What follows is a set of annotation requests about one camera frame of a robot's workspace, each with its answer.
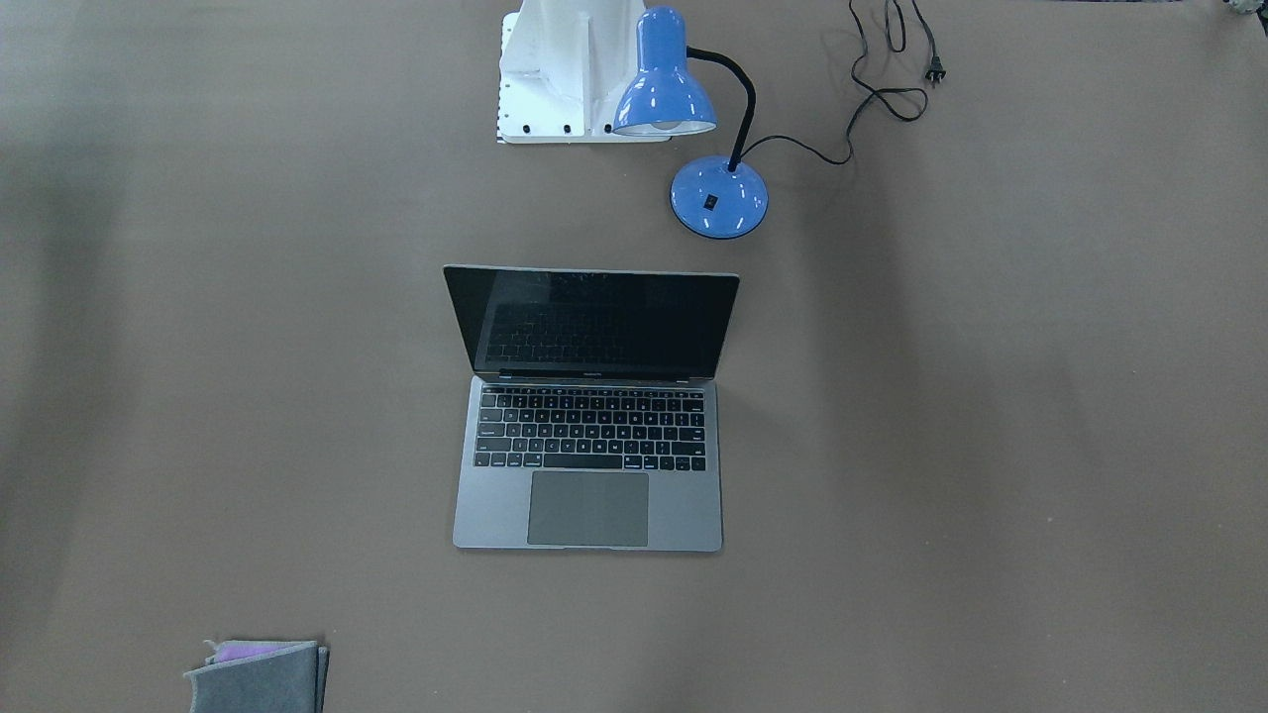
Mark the blue desk lamp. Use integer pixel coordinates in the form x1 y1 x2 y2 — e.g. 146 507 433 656
612 6 768 240

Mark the black lamp power cable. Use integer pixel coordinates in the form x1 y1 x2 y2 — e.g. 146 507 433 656
737 0 948 167

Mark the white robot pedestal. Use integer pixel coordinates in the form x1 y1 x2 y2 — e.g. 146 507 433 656
497 1 647 145

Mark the grey felt cloth stack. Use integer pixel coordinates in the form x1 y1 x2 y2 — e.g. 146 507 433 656
184 639 328 712

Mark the grey laptop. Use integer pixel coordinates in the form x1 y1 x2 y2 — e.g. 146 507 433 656
443 263 741 554

